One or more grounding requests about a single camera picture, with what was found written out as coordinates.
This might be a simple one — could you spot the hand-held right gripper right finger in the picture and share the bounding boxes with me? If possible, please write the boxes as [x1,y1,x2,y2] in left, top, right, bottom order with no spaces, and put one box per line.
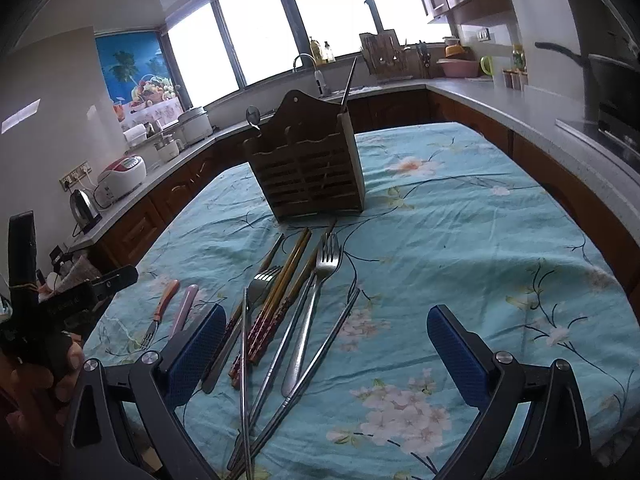
[426,304,597,480]

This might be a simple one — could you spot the orange-handled small fork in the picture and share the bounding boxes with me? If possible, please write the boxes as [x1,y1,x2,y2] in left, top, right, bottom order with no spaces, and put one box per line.
[139,280,181,351]

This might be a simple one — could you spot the wall power outlet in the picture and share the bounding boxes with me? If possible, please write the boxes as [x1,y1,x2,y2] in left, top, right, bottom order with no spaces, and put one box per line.
[59,160,93,191]

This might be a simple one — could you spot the white storage box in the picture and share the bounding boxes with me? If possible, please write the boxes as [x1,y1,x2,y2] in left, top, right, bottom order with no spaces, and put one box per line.
[122,122,151,148]

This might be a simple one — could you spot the floral teal tablecloth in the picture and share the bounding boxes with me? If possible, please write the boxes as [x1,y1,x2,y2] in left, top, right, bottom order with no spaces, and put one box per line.
[82,121,640,480]

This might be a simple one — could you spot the fruit wall poster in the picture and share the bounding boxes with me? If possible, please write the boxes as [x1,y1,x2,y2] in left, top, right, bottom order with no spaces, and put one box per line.
[95,30,183,122]

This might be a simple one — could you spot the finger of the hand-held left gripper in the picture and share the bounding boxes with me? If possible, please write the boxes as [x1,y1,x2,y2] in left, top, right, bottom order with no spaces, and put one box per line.
[7,211,41,307]
[89,265,140,307]

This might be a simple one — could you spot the pink basin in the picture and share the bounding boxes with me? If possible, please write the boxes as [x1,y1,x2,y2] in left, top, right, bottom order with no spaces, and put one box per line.
[436,57,483,79]

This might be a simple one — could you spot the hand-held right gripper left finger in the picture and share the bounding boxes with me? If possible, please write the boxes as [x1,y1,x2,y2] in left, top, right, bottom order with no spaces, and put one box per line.
[60,302,228,480]

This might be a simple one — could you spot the black frying pan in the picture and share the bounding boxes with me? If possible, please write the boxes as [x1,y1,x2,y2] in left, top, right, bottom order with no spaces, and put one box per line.
[535,40,640,111]

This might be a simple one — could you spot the kitchen faucet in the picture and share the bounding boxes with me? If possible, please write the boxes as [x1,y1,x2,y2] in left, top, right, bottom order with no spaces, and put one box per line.
[292,52,328,96]

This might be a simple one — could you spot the long silver fork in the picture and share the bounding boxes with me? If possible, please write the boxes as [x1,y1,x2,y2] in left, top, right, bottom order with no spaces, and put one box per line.
[281,234,342,398]

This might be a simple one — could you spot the person's left hand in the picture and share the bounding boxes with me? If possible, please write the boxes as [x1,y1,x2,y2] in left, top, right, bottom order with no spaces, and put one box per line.
[0,339,87,462]

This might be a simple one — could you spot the group of spice jars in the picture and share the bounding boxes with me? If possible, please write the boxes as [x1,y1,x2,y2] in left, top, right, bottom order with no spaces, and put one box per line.
[502,45,530,92]

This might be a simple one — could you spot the yellow chopstick red patterned end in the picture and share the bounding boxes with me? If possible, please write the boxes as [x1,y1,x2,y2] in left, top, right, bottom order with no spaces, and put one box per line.
[277,219,338,321]
[247,229,313,366]
[229,227,310,386]

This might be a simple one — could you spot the brown wooden chopstick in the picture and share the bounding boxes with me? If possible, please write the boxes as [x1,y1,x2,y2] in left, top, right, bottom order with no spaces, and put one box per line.
[256,232,286,275]

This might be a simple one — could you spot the steel electric kettle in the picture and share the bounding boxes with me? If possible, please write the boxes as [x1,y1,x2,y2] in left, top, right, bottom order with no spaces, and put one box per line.
[69,187,103,236]

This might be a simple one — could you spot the short silver fork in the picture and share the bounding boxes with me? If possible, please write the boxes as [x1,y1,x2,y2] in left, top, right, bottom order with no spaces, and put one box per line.
[201,266,282,394]

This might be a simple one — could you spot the red and white rice cooker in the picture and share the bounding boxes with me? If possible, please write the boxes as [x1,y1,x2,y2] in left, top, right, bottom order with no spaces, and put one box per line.
[95,155,148,208]

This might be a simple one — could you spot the wooden cutting board rack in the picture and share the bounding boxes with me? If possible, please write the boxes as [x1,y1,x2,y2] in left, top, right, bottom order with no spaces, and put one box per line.
[359,29,413,81]

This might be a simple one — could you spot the small white jug appliance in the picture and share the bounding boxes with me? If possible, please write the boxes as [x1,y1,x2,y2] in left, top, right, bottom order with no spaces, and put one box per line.
[152,132,183,163]

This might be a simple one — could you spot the black stove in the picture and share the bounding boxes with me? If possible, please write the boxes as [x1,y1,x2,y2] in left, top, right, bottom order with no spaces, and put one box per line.
[555,100,640,171]

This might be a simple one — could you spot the pink-handled utensil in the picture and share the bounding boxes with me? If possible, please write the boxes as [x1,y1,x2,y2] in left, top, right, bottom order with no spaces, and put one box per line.
[167,284,200,341]

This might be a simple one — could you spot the grey kitchen countertop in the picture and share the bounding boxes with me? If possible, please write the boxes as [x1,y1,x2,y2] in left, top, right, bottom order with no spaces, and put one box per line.
[65,76,640,253]

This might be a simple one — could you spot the wooden lower cabinets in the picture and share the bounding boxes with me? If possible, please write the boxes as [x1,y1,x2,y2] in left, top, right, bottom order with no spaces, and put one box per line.
[70,85,640,311]

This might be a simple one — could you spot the white slow cooker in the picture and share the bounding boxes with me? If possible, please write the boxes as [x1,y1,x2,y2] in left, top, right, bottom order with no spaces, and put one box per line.
[177,106,216,145]

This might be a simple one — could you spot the kitchen window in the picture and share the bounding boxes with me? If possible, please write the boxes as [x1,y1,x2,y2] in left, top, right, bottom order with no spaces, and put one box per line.
[162,0,451,108]

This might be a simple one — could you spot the wooden utensil holder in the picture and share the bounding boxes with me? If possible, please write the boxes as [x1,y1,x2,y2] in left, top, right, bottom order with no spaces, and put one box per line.
[242,89,366,222]

